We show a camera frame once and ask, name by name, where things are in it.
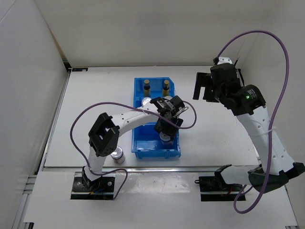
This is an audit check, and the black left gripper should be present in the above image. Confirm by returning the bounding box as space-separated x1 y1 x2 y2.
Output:
153 113 183 140

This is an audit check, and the brown sauce bottle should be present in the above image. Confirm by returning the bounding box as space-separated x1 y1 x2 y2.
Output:
162 80 170 97
143 79 151 97

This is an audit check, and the blue-label salt shaker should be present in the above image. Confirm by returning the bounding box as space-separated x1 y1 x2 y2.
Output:
141 97 151 106
163 96 172 102

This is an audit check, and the red-label spice jar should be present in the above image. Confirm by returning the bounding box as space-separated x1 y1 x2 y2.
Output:
159 132 173 147
110 146 125 164

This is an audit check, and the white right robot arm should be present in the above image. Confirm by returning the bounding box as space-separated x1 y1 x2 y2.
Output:
193 63 305 193

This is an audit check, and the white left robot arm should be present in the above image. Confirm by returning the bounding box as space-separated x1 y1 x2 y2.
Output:
82 96 185 191

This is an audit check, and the blue middle storage bin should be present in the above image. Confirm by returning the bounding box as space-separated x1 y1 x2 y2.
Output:
133 97 177 125

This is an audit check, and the blue storage bin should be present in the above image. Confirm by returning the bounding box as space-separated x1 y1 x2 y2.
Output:
131 123 181 159
133 77 175 101
133 97 177 125

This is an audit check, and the blue far storage bin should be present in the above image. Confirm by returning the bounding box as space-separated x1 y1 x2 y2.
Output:
133 77 175 101

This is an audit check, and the blue near storage bin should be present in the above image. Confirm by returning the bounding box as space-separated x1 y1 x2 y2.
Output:
131 123 181 159

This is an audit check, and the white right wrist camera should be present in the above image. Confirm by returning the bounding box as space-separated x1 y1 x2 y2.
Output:
213 57 232 65

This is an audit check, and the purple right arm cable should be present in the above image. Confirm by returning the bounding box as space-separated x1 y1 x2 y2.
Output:
217 30 291 214

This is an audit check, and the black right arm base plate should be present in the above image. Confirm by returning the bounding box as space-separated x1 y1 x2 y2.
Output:
194 176 242 202

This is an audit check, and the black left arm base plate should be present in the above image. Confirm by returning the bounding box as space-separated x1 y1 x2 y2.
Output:
70 173 115 200

